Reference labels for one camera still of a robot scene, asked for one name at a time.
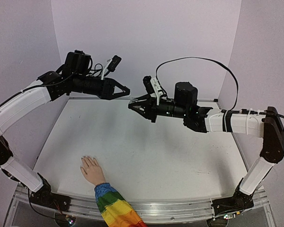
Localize aluminium front frame rail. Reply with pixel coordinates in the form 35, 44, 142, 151
13, 184, 270, 220

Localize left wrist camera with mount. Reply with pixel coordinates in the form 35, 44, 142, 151
100, 55, 122, 80

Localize aluminium table edge rail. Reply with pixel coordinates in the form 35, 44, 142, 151
198, 98, 219, 103

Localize mannequin hand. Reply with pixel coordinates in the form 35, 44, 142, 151
80, 156, 107, 186

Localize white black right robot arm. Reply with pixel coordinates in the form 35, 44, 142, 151
128, 79, 284, 216

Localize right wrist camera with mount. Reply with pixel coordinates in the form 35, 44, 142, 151
142, 76, 167, 106

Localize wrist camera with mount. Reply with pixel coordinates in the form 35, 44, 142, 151
100, 55, 122, 80
142, 76, 167, 106

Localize black right camera cable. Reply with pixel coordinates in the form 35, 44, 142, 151
155, 56, 240, 111

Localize clear nail polish bottle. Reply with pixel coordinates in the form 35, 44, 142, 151
128, 100, 144, 113

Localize rainbow striped sleeve forearm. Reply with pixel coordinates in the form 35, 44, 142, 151
95, 183, 147, 227

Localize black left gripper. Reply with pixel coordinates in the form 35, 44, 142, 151
73, 73, 132, 100

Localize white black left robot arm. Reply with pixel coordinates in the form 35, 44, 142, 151
0, 50, 130, 211

